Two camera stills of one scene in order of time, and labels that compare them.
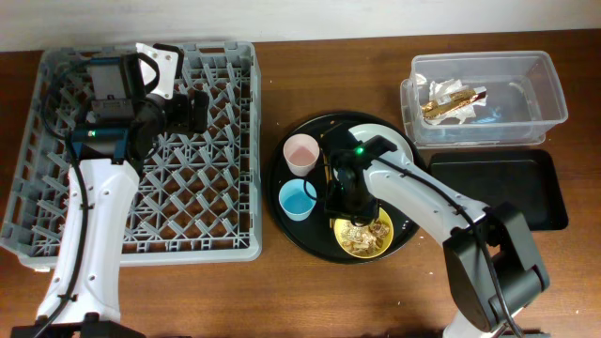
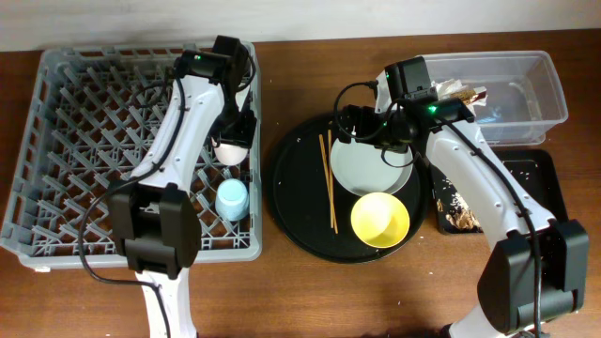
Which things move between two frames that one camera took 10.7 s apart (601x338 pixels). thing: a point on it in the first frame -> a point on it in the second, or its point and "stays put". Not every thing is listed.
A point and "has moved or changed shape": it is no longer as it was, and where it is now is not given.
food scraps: [363, 239] has moved or changed shape
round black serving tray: [297, 191] stays put
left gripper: [183, 122] -> [243, 132]
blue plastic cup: [293, 197] -> [232, 200]
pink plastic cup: [301, 151] -> [229, 154]
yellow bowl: [369, 240] has moved or changed shape
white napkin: [440, 89] stays put
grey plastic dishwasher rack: [200, 196] stays put
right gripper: [335, 207] -> [350, 118]
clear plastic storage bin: [523, 99] stays put
